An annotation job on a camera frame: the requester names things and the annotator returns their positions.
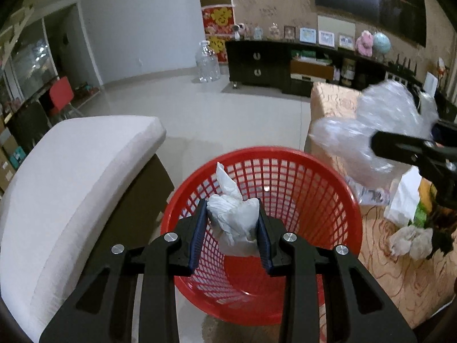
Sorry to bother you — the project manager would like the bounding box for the clear plastic bag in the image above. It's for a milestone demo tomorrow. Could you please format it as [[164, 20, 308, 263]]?
[[310, 80, 438, 189]]

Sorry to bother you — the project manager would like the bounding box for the white tissue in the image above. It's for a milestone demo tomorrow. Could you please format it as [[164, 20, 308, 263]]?
[[207, 162, 260, 258]]

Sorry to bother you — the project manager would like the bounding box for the bright green wrapper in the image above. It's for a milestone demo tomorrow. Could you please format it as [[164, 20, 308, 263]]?
[[413, 201, 431, 228]]

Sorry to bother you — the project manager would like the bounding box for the printed paper scrap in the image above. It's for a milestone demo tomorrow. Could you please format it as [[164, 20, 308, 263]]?
[[349, 182, 390, 206]]

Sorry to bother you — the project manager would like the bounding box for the white router box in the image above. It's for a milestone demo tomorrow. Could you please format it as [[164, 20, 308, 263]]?
[[423, 72, 438, 97]]

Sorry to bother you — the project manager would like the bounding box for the crumpled white tissue ball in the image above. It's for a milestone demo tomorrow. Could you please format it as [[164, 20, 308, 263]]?
[[389, 225, 433, 260]]

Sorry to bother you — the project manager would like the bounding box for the light blue globe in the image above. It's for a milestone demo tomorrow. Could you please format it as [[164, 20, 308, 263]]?
[[372, 32, 391, 55]]

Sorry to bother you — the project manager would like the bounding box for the red plastic mesh basket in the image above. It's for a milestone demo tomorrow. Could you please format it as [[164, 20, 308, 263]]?
[[161, 146, 362, 326]]

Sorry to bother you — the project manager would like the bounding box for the pink plush toy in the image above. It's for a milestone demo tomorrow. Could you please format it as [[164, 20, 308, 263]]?
[[356, 30, 373, 57]]

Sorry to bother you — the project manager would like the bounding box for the framed picture right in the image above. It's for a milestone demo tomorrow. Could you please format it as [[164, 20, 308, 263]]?
[[338, 33, 355, 51]]

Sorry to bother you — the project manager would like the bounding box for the framed picture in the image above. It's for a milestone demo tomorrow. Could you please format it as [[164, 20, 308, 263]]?
[[299, 27, 317, 44], [318, 30, 335, 48], [338, 33, 355, 51]]

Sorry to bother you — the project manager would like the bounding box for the white cushioned sofa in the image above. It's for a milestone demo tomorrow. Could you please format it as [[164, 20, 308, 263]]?
[[1, 115, 173, 342]]

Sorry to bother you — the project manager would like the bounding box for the framed picture middle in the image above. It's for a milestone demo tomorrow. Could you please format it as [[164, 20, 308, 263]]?
[[318, 30, 335, 48]]

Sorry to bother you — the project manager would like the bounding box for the black tv cabinet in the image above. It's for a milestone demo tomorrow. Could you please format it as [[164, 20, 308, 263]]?
[[225, 39, 457, 123]]

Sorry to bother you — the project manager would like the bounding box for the framed picture left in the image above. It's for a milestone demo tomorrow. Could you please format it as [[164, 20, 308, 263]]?
[[299, 27, 317, 44]]

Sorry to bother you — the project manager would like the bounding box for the large clear water jug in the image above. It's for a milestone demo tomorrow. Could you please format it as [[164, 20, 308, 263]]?
[[195, 40, 221, 83]]

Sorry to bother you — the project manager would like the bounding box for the red chair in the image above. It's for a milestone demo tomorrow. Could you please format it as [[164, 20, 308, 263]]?
[[49, 77, 84, 118]]

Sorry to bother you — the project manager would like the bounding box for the red festive door poster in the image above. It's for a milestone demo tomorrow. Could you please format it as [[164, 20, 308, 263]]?
[[201, 4, 235, 63]]

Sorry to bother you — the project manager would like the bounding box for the small dark photo frame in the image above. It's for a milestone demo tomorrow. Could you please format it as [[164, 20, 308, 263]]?
[[284, 26, 296, 41]]

